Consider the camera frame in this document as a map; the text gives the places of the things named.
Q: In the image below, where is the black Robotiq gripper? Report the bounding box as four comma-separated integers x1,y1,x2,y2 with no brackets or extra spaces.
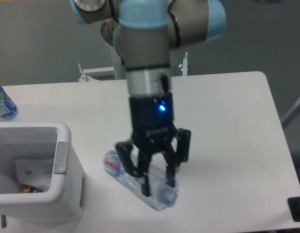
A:
115,91,191,197

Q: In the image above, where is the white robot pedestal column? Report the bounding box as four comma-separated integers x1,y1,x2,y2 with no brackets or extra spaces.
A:
100,19,127,80

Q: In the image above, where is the white metal frame right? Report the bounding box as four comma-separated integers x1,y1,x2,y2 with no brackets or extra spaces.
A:
281,97,300,129

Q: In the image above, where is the white plastic trash can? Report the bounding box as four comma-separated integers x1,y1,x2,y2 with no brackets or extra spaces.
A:
0,122,86,222

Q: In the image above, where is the colourful snack package in bin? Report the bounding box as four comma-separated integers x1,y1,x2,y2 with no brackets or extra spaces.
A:
23,185,43,194

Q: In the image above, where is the white metal base bracket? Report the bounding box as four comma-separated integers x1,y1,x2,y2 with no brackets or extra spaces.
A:
78,63,115,82

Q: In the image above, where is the black clamp at table edge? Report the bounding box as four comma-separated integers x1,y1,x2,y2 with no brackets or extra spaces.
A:
287,197,300,222

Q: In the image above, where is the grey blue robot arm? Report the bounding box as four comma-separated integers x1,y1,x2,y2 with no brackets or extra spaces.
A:
70,0,226,197

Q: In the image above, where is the white upright bracket with bolt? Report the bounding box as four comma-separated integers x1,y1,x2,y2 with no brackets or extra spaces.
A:
178,51,189,76

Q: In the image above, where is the blue labelled water bottle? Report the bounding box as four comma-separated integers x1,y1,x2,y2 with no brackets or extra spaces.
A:
0,85,18,120

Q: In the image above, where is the clear plastic water bottle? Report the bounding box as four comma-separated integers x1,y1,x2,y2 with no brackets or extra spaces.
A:
103,150,179,211

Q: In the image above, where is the clear plastic wrapper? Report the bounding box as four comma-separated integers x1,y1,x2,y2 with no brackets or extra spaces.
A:
15,158,54,192

